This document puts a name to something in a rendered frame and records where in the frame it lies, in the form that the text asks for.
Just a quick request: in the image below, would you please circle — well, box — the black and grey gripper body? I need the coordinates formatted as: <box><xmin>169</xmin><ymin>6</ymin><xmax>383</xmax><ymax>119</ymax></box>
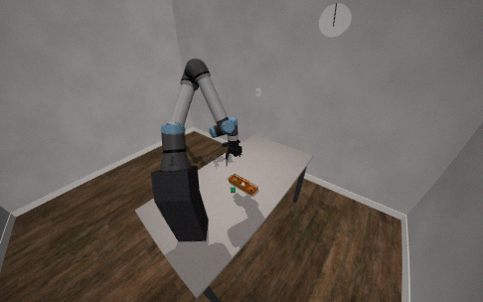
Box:
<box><xmin>228</xmin><ymin>140</ymin><xmax>242</xmax><ymax>157</ymax></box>

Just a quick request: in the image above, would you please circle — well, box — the orange bin rack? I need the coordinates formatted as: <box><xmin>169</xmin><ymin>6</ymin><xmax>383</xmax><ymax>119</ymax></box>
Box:
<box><xmin>229</xmin><ymin>174</ymin><xmax>258</xmax><ymax>195</ymax></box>

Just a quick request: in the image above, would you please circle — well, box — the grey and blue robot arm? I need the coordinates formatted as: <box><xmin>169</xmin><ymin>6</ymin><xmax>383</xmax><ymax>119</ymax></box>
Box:
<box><xmin>160</xmin><ymin>59</ymin><xmax>239</xmax><ymax>171</ymax></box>

